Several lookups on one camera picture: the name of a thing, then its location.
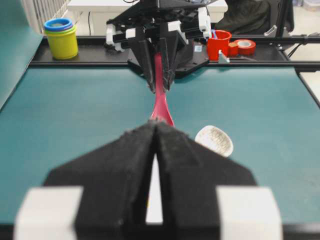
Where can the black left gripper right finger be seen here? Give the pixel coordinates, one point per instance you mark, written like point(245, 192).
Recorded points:
point(206, 196)

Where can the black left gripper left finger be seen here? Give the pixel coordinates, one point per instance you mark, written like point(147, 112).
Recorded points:
point(93, 197)

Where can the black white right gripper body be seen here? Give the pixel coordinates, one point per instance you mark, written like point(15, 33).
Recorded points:
point(147, 16)

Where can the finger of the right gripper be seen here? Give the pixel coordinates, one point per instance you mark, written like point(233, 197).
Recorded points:
point(144, 53)
point(172, 47)

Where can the red spoon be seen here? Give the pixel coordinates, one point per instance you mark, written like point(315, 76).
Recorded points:
point(160, 109)

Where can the white bowl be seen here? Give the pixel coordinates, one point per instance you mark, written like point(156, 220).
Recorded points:
point(216, 140)

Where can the red cylinder block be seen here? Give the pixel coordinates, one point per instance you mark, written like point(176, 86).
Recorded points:
point(233, 49)

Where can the blue straw in cup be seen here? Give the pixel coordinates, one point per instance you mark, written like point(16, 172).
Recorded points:
point(214, 34)

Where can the red plastic cup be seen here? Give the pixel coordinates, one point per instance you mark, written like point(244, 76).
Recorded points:
point(214, 45)

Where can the person in dark jacket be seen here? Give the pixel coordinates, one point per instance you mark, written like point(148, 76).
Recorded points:
point(249, 17)

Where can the red tape roll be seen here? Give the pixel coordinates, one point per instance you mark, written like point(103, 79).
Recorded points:
point(245, 47)

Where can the white desk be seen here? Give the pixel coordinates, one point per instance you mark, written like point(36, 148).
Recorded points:
point(96, 13)

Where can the stacked yellow blue cups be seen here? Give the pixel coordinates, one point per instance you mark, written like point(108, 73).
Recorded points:
point(61, 37)

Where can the silver metal bracket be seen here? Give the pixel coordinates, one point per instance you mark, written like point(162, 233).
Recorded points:
point(222, 59)

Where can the black aluminium frame rail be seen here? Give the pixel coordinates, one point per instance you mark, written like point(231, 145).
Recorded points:
point(269, 52)

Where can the black vertical frame post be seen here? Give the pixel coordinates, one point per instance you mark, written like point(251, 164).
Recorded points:
point(283, 8)

